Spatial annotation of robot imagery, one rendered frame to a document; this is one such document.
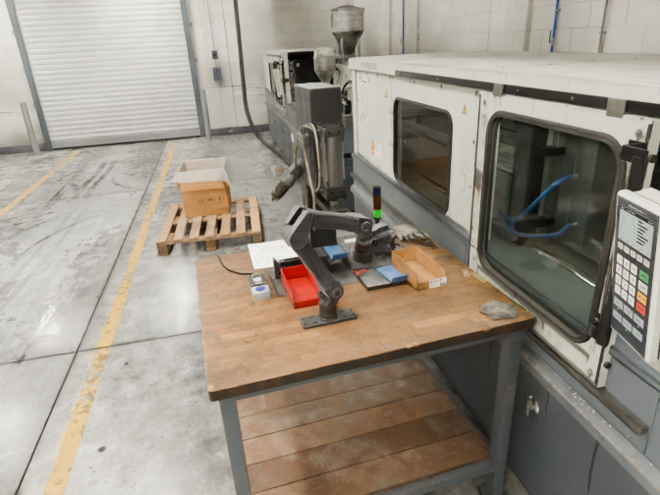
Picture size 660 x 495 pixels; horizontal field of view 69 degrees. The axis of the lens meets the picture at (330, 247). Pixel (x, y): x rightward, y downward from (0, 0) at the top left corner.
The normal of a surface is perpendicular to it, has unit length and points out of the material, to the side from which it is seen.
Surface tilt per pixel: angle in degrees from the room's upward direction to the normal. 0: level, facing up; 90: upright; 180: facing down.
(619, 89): 90
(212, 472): 0
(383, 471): 0
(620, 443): 33
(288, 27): 90
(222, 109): 90
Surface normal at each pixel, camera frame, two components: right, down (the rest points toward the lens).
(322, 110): 0.29, 0.37
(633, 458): -0.58, -0.69
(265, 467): -0.05, -0.92
